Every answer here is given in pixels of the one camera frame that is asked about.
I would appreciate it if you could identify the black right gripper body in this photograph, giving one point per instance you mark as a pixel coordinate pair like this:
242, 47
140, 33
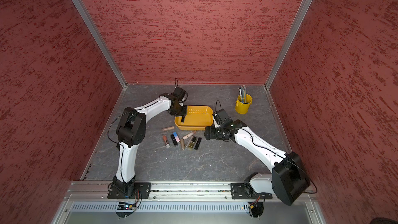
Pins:
217, 132

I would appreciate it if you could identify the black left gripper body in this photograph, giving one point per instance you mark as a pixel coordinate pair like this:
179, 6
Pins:
180, 111

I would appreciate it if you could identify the black lipstick short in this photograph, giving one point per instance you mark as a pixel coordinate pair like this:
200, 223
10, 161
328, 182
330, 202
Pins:
198, 143

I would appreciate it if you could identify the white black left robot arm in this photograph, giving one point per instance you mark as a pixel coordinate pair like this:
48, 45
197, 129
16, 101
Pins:
131, 131

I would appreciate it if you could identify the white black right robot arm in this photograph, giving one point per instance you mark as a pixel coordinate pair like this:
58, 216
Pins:
288, 179

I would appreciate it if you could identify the yellow plastic storage tray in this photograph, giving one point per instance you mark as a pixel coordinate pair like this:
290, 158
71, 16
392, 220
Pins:
197, 118

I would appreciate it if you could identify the silver pink lipstick tube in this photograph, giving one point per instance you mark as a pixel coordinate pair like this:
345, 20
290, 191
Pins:
190, 143

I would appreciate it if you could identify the blue pink gradient lipstick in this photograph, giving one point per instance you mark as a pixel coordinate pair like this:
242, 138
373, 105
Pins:
176, 137

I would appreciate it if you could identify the black lipstick beside gradient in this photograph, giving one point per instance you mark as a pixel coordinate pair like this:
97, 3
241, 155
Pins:
174, 140

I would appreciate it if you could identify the pink nude lip gloss tube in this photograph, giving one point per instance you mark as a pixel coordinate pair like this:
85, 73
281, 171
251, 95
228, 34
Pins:
187, 136

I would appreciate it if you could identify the yellow pen cup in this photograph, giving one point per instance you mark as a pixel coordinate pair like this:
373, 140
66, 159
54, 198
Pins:
243, 108

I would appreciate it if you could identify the brown clear lip gloss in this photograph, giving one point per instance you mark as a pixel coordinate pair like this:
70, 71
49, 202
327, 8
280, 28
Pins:
165, 140

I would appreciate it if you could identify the pens in cup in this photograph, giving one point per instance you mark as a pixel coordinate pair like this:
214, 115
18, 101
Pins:
243, 94

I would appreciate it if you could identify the vented metal panel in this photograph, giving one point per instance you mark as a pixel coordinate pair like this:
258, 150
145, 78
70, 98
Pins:
162, 207

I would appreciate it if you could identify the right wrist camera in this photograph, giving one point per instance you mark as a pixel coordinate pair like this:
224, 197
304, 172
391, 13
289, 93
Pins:
222, 119

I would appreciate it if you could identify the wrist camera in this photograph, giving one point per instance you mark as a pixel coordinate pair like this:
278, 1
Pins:
222, 119
180, 94

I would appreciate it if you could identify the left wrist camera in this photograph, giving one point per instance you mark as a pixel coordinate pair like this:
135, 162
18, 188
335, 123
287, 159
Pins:
180, 94

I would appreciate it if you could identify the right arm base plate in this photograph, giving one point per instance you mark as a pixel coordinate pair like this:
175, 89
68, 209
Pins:
245, 191

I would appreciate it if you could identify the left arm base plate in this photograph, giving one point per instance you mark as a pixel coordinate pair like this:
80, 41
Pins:
129, 191

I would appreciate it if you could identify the aluminium corner post left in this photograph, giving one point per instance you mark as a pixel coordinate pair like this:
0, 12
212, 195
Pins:
82, 10

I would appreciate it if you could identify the aluminium corner post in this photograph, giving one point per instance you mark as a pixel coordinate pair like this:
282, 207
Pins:
297, 21
82, 10

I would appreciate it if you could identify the aluminium front rail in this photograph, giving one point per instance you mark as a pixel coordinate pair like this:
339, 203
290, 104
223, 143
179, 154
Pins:
157, 191

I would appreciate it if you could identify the aluminium corner post right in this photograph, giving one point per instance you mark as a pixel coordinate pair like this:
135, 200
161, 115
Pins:
297, 21

